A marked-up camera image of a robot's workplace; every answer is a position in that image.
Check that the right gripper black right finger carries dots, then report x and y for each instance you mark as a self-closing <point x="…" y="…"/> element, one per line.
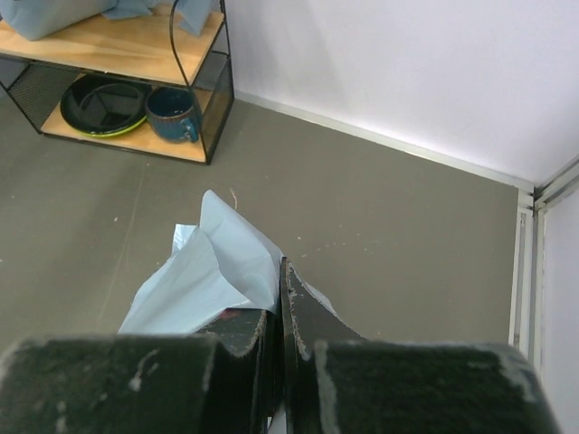
<point x="336" y="381"/>

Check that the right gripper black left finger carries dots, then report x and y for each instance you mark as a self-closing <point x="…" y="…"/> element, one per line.
<point x="215" y="381"/>

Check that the light blue trash bag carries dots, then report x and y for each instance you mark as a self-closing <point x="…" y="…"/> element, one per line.
<point x="221" y="263"/>
<point x="36" y="19"/>

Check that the dark blue mug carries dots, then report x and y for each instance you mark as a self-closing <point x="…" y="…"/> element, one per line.
<point x="172" y="114"/>

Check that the black plate green rim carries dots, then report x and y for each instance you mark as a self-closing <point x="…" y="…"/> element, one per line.
<point x="97" y="106"/>

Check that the black wire wooden shelf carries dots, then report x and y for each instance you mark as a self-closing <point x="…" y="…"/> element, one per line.
<point x="149" y="50"/>

